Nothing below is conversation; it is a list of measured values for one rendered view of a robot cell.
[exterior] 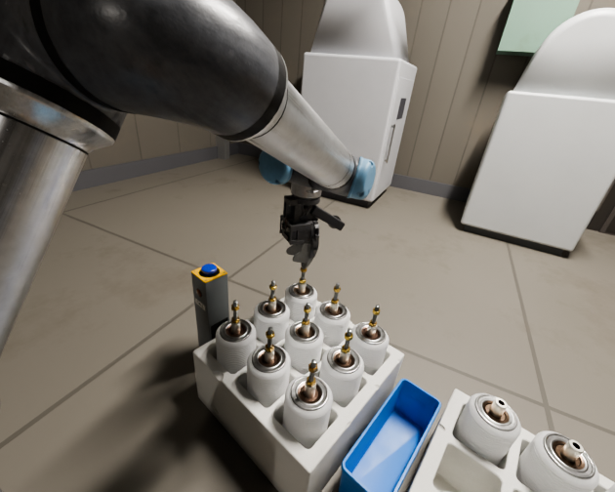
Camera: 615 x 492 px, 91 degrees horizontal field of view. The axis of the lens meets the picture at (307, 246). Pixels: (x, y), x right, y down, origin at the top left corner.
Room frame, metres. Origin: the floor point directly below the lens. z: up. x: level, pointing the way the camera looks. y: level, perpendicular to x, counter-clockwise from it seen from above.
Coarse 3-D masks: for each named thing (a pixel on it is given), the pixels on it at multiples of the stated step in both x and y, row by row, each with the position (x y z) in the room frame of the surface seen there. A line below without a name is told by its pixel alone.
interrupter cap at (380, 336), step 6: (360, 324) 0.61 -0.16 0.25; (366, 324) 0.61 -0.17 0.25; (360, 330) 0.58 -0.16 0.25; (366, 330) 0.59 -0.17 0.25; (378, 330) 0.59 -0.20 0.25; (360, 336) 0.56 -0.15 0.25; (366, 336) 0.57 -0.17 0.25; (378, 336) 0.57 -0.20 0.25; (384, 336) 0.57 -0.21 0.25; (366, 342) 0.55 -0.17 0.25; (372, 342) 0.55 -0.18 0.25; (378, 342) 0.55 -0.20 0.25
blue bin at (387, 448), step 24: (408, 384) 0.55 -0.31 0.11; (384, 408) 0.48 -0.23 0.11; (408, 408) 0.54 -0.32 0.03; (432, 408) 0.51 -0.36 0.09; (384, 432) 0.48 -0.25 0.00; (408, 432) 0.49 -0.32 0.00; (360, 456) 0.41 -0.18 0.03; (384, 456) 0.43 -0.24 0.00; (408, 456) 0.43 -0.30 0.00; (360, 480) 0.37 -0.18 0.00; (384, 480) 0.37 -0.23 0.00
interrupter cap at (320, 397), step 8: (304, 376) 0.43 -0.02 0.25; (296, 384) 0.41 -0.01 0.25; (304, 384) 0.41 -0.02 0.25; (320, 384) 0.42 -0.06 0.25; (296, 392) 0.39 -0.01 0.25; (320, 392) 0.40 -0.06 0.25; (296, 400) 0.37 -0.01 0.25; (304, 400) 0.38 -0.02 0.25; (312, 400) 0.38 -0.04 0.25; (320, 400) 0.38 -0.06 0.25; (304, 408) 0.36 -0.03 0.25; (312, 408) 0.36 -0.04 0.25
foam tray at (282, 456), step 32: (224, 384) 0.45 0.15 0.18; (384, 384) 0.51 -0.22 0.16; (224, 416) 0.45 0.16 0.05; (256, 416) 0.38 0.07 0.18; (352, 416) 0.40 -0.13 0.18; (256, 448) 0.38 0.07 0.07; (288, 448) 0.33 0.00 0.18; (320, 448) 0.33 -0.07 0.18; (288, 480) 0.32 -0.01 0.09; (320, 480) 0.33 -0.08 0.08
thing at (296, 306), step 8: (288, 288) 0.73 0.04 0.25; (288, 296) 0.70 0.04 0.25; (312, 296) 0.71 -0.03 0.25; (288, 304) 0.69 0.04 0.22; (296, 304) 0.68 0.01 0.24; (304, 304) 0.68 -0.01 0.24; (312, 304) 0.70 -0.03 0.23; (296, 312) 0.68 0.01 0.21; (304, 312) 0.68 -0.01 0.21; (312, 312) 0.70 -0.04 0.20; (296, 320) 0.68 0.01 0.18
